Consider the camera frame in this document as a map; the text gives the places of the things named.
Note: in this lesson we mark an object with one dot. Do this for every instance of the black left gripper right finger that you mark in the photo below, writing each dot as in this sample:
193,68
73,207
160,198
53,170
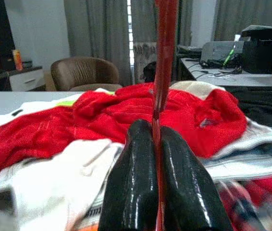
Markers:
186,187

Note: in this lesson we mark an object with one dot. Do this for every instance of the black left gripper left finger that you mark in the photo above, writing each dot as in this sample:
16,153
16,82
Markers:
131,183

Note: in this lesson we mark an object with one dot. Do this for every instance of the red plastic hanger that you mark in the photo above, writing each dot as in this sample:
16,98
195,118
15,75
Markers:
166,48

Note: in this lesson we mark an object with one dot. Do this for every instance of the red shirt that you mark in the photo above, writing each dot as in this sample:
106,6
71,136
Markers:
102,115

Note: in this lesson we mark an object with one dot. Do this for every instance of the white grey striped garment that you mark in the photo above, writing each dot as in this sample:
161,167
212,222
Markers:
54,180

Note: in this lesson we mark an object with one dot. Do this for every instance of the red garment plaid lining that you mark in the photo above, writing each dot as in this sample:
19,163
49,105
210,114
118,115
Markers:
270,192

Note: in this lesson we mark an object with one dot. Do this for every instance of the beige garment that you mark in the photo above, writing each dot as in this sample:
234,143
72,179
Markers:
193,87

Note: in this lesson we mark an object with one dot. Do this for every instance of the black bag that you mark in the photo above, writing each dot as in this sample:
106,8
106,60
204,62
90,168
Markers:
149,72

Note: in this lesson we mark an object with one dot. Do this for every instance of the white desk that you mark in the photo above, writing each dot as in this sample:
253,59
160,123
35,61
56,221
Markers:
234,80

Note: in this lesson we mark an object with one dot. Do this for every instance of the brown armchair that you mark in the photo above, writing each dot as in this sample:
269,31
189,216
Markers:
85,72

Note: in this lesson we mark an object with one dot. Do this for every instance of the green marker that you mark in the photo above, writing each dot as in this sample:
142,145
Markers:
228,57

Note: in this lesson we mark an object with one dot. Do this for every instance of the grey printer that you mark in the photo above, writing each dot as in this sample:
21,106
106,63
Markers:
217,49

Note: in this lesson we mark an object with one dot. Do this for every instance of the white drawer cabinet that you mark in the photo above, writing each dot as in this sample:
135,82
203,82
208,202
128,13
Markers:
25,80

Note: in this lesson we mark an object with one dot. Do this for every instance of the grey curtain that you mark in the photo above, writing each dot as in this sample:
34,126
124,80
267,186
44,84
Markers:
246,16
145,21
97,36

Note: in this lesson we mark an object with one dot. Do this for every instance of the black printer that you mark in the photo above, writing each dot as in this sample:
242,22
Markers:
261,50

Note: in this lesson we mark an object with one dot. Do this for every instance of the orange can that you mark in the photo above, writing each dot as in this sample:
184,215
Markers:
17,60

